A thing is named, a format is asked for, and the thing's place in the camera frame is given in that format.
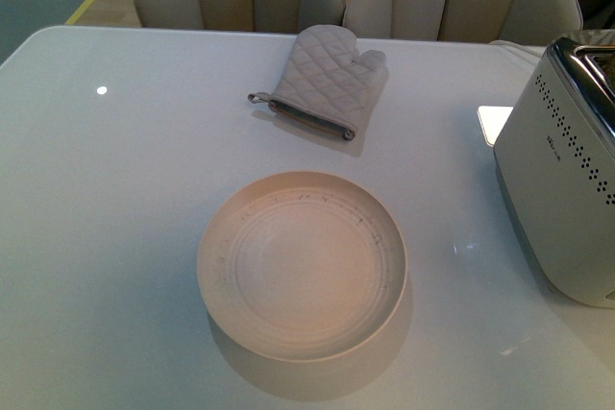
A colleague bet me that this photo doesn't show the chrome and cream toaster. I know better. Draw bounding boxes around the chrome and cream toaster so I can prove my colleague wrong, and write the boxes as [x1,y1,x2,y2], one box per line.
[494,30,614,308]

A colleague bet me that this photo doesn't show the cream round plate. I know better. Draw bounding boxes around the cream round plate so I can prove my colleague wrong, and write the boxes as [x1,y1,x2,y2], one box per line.
[196,171,407,362]

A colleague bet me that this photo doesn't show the beige quilted oven mitt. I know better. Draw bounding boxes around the beige quilted oven mitt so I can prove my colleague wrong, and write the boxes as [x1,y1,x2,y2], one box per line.
[248,25,388,141]

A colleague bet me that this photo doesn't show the white flat card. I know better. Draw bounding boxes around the white flat card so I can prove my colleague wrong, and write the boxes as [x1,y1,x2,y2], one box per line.
[477,106,513,147]

